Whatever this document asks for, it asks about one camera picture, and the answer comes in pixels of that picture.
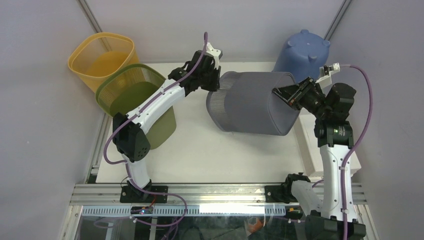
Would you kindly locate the yellow mesh waste bin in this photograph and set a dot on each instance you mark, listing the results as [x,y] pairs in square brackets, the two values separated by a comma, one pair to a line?
[101,55]

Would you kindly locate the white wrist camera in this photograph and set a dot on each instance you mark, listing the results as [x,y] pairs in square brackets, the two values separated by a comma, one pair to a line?
[325,74]
[215,53]

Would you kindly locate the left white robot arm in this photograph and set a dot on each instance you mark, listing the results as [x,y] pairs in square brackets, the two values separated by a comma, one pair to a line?
[130,130]

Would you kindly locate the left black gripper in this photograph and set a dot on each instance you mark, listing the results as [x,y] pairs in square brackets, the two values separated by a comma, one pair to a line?
[217,74]

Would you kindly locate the grey mesh waste bin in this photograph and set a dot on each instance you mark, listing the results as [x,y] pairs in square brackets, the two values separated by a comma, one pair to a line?
[245,103]

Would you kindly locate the blue plastic bucket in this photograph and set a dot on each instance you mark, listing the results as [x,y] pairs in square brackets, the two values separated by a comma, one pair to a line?
[302,55]

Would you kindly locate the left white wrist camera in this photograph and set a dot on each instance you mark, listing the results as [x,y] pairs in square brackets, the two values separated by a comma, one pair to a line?
[215,53]

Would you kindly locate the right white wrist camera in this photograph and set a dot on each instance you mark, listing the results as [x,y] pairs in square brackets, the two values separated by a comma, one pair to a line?
[325,74]

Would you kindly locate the white perforated plastic basket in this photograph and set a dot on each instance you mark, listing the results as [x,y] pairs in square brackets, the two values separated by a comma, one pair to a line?
[308,146]

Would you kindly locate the white slotted cable duct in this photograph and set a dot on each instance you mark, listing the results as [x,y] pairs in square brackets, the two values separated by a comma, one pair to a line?
[206,209]

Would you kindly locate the green mesh waste bin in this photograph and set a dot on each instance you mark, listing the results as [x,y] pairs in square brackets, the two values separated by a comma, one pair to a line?
[128,88]

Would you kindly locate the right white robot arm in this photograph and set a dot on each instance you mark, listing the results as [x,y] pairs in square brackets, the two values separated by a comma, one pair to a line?
[334,216]

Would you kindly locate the aluminium mounting rail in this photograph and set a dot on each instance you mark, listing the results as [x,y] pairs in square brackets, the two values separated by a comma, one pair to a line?
[177,193]

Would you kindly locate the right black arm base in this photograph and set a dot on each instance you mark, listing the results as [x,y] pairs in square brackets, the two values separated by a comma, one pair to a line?
[282,193]

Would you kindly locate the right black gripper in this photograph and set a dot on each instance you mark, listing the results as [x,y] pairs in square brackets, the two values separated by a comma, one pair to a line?
[289,93]

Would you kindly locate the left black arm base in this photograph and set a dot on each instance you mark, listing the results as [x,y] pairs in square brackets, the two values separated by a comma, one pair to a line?
[131,195]

